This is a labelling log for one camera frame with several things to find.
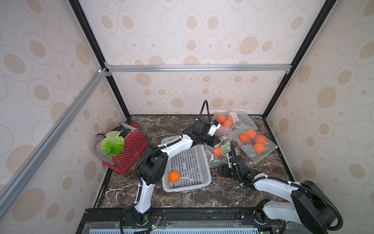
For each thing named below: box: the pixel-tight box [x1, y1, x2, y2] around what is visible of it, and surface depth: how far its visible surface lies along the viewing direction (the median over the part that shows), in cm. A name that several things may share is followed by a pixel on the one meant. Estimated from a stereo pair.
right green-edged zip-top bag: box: [232, 126, 279, 164], surface depth 102 cm
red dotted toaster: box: [95, 122, 150, 175], surface depth 87 cm
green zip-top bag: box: [204, 135, 233, 168], surface depth 92 cm
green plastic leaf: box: [100, 130, 125, 158], surface depth 79 cm
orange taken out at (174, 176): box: [168, 170, 181, 183], surface depth 84 cm
